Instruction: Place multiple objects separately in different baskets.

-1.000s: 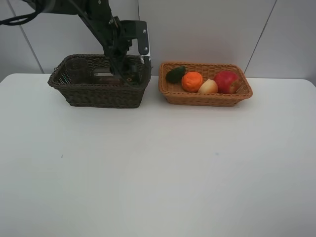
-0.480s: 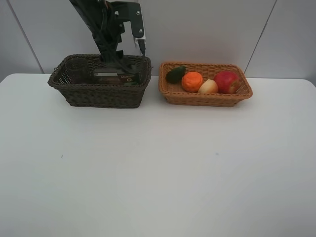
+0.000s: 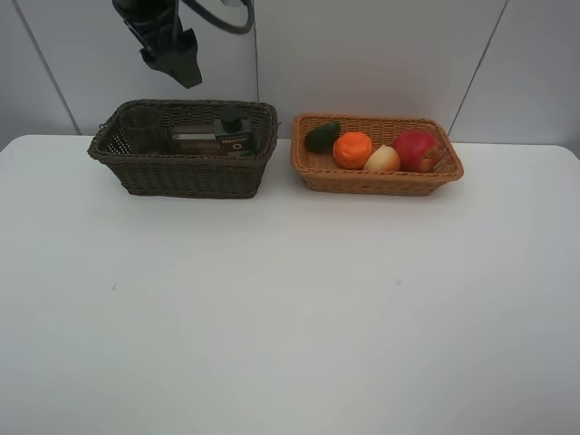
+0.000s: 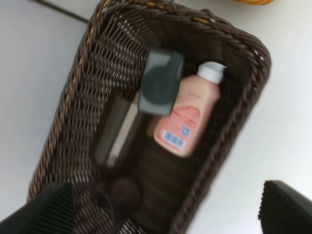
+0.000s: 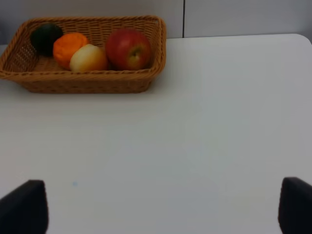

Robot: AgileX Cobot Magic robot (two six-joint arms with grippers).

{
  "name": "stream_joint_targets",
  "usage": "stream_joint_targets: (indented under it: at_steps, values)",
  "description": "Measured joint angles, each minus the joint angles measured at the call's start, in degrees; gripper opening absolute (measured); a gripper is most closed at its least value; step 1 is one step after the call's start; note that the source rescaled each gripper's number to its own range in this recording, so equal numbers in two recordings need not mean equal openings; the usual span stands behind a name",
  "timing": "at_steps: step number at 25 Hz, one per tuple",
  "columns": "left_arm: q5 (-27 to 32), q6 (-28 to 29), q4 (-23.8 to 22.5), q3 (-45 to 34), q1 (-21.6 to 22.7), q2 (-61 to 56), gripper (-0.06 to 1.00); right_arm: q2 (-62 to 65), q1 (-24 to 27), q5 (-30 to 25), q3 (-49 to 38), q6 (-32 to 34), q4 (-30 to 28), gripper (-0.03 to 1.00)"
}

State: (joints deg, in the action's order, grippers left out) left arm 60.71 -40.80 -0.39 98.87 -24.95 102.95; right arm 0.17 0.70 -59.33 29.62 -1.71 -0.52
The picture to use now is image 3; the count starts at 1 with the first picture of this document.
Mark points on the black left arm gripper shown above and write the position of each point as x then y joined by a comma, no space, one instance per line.
165,47

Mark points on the purple transparent cup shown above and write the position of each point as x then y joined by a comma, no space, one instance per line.
143,131

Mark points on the brown transparent cup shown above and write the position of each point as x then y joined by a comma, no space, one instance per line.
194,140

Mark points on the black rectangular bottle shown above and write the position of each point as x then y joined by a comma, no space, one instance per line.
234,133

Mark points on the avocado half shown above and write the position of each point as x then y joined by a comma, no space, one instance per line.
321,139

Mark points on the orange mandarin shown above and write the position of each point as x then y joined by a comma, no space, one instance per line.
352,150

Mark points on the round bread bun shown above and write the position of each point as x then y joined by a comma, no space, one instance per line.
384,159

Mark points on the red apple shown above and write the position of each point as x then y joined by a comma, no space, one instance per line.
418,151

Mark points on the dark brown wicker basket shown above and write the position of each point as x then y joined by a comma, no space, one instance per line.
186,176

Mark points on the tan wicker basket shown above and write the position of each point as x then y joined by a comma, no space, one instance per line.
320,172

